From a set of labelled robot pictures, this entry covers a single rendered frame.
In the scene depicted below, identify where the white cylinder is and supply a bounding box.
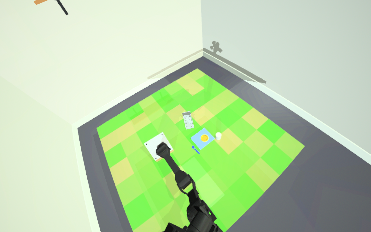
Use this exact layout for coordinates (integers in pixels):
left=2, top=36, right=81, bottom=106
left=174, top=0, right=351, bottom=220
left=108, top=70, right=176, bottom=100
left=215, top=132, right=222, bottom=141

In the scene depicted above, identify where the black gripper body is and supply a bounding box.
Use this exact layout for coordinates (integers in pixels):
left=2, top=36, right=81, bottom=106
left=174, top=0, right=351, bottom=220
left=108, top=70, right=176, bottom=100
left=187, top=224, right=200, bottom=232

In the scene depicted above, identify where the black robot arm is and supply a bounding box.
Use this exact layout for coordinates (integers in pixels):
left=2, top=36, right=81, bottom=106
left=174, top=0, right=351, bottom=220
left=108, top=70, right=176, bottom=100
left=156, top=142, right=223, bottom=232

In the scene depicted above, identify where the light blue flat slab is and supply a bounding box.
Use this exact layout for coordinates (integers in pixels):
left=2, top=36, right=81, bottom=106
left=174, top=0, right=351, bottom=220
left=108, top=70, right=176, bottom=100
left=191, top=128, right=215, bottom=150

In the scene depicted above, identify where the grey dish rack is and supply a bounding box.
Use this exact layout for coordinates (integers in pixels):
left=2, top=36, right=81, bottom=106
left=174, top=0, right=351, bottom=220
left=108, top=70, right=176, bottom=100
left=182, top=111, right=195, bottom=130

